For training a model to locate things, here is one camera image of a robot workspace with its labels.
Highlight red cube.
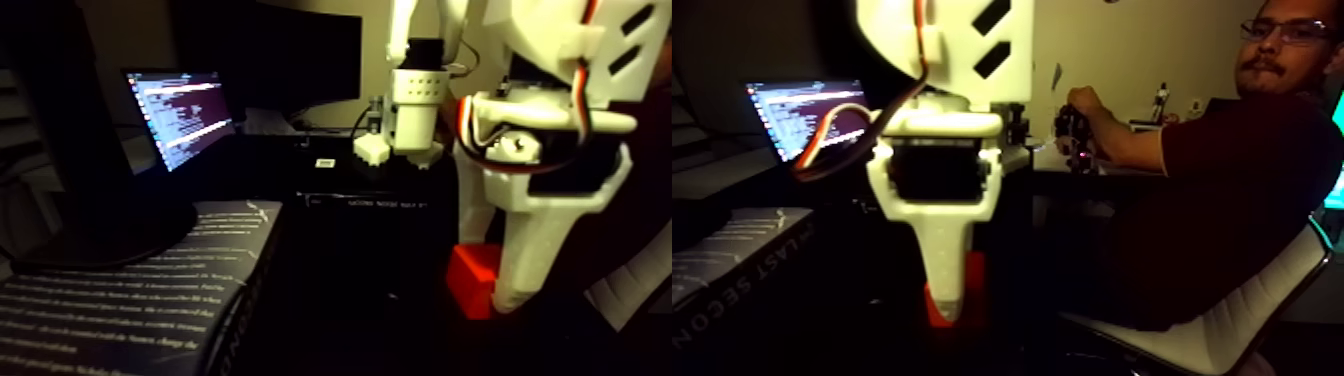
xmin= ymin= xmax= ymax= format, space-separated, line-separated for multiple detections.
xmin=921 ymin=249 xmax=988 ymax=329

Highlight person's right hand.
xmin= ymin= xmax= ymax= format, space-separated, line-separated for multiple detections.
xmin=1062 ymin=87 xmax=1109 ymax=143

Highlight open laptop lit screen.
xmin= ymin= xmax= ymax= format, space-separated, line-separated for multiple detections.
xmin=743 ymin=77 xmax=881 ymax=164

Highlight black book white print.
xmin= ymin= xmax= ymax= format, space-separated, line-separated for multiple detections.
xmin=672 ymin=205 xmax=816 ymax=353

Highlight white chair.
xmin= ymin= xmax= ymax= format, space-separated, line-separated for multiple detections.
xmin=1060 ymin=231 xmax=1337 ymax=376

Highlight person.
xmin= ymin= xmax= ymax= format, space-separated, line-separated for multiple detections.
xmin=1055 ymin=0 xmax=1344 ymax=332

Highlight eyeglasses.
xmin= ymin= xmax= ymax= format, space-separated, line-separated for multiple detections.
xmin=1239 ymin=18 xmax=1340 ymax=46

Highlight orange white servo cable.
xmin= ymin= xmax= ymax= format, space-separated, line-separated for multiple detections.
xmin=792 ymin=0 xmax=931 ymax=182

